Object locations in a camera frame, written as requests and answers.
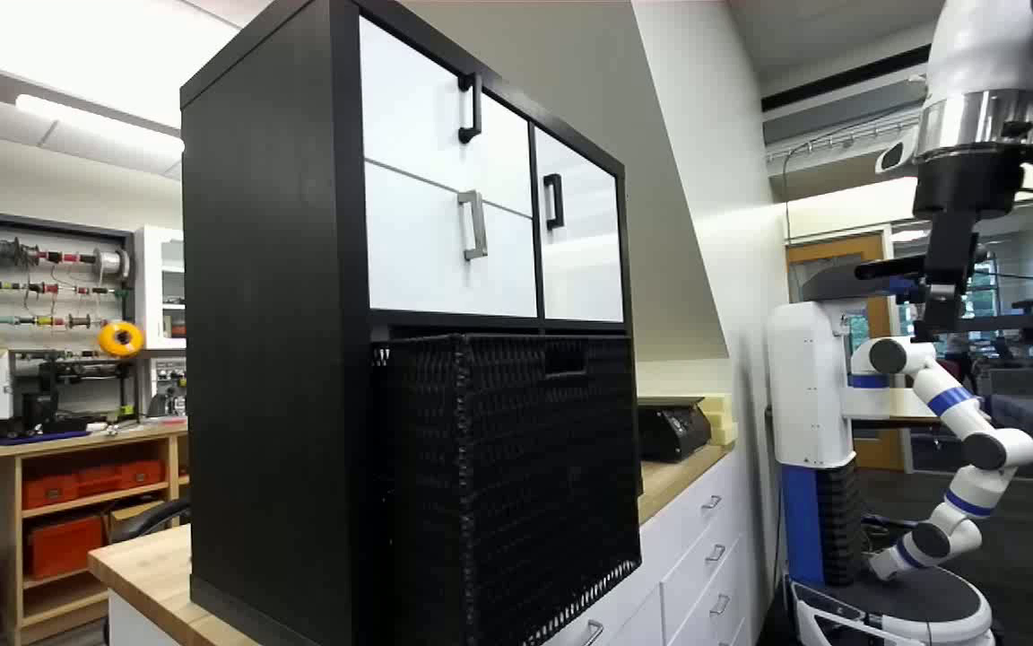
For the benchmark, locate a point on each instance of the black benchtop machine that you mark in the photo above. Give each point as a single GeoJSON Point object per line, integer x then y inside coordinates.
{"type": "Point", "coordinates": [70, 388]}

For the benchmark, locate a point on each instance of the white and blue mobile robot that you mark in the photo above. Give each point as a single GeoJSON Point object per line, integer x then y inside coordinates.
{"type": "Point", "coordinates": [804, 383]}

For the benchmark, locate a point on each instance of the black woven basket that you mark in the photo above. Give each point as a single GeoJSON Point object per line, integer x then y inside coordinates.
{"type": "Point", "coordinates": [505, 478]}

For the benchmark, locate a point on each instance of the white wall cabinet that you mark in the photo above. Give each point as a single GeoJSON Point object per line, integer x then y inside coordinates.
{"type": "Point", "coordinates": [163, 290]}

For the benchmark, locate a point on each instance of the grey wall tool rack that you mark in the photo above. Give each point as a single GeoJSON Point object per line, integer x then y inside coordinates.
{"type": "Point", "coordinates": [52, 283]}

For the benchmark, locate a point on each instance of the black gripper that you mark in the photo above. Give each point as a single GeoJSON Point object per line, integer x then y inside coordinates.
{"type": "Point", "coordinates": [967, 180]}

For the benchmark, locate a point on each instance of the wooden workbench with shelves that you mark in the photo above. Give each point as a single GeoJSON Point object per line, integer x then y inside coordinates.
{"type": "Point", "coordinates": [10, 478]}

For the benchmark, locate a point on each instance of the black cabinet shelf unit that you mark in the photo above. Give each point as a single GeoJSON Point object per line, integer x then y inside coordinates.
{"type": "Point", "coordinates": [267, 360]}

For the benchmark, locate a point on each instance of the black device on counter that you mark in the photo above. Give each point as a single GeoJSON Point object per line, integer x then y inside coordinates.
{"type": "Point", "coordinates": [670, 431]}

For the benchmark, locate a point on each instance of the small red storage bin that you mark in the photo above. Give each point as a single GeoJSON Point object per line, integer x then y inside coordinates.
{"type": "Point", "coordinates": [62, 545]}

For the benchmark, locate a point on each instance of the white base cabinet with drawers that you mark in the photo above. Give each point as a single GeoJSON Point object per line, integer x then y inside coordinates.
{"type": "Point", "coordinates": [697, 539]}

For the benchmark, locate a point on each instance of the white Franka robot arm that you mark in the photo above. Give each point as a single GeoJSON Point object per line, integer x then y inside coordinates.
{"type": "Point", "coordinates": [983, 47]}

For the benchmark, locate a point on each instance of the yellow spool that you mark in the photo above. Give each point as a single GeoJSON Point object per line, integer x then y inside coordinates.
{"type": "Point", "coordinates": [120, 338]}

